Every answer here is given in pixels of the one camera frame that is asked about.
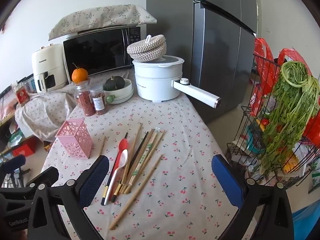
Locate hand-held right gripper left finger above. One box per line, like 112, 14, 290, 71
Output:
27, 155, 110, 240

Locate bunch of green vegetables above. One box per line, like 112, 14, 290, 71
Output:
257, 61, 320, 175

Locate cherry print tablecloth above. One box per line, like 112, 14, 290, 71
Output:
15, 67, 253, 240

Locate grey refrigerator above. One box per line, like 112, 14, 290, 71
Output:
146, 0, 258, 124

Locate white spoon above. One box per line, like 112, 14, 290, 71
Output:
104, 149, 129, 205

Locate black chopstick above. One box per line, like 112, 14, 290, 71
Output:
111, 132, 150, 203
101, 132, 128, 206

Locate black microwave oven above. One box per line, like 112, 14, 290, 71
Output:
62, 25, 148, 83

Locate clear jar with white label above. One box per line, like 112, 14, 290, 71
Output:
89, 84, 109, 115

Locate orange fruit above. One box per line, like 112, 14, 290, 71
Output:
72, 64, 89, 83

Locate paper chopstick pair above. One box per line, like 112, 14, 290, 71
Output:
124, 127, 160, 194

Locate red cardboard box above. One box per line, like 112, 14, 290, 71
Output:
11, 139, 38, 157

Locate bamboo chopstick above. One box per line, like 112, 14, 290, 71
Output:
121, 129, 155, 194
119, 123, 143, 194
126, 130, 165, 194
109, 154, 163, 230
124, 129, 160, 194

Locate woven basket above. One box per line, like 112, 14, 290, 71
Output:
127, 34, 167, 62

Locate black wire rack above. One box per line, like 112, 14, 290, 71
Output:
226, 52, 320, 188

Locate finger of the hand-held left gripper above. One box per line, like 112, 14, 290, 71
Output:
0, 154, 27, 178
24, 166, 59, 188

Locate cream air fryer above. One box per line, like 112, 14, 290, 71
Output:
31, 43, 68, 93

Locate clear jar of goji berries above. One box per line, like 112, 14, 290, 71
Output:
74, 79, 97, 117

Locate stacked white bowls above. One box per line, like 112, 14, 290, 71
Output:
104, 79, 134, 105

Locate floral cloth cover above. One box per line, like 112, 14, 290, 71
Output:
48, 4, 157, 41

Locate white electric pot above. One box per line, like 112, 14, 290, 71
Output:
132, 55, 222, 109

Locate dark green squash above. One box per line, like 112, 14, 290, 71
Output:
103, 76, 125, 92

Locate red plastic bag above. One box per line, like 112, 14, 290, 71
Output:
277, 49, 320, 145
250, 38, 275, 117

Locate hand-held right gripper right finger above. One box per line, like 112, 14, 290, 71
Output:
211, 154, 294, 240

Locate pink perforated utensil holder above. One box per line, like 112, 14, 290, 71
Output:
55, 118, 94, 159

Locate red spoon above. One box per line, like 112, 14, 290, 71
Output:
108, 139, 130, 188

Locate blue plastic sheet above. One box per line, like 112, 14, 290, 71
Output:
291, 205, 320, 240

